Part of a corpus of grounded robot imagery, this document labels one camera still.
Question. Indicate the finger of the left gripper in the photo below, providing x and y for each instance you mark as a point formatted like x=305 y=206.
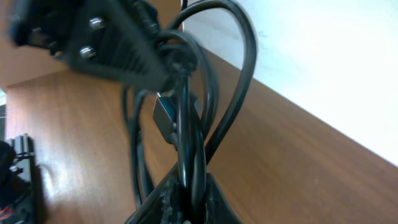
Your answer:
x=116 y=40

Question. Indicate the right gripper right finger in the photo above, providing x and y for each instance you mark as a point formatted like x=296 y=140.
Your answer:
x=218 y=210

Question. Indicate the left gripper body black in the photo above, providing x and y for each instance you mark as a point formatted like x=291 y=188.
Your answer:
x=44 y=24

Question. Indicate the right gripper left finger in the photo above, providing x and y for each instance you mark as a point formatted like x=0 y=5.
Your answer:
x=162 y=205

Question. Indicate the black USB cable thin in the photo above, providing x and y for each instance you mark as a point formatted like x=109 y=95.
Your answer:
x=141 y=180

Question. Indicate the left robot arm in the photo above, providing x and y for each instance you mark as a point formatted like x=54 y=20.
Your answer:
x=15 y=190

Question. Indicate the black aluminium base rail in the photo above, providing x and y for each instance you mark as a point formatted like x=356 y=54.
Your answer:
x=23 y=164

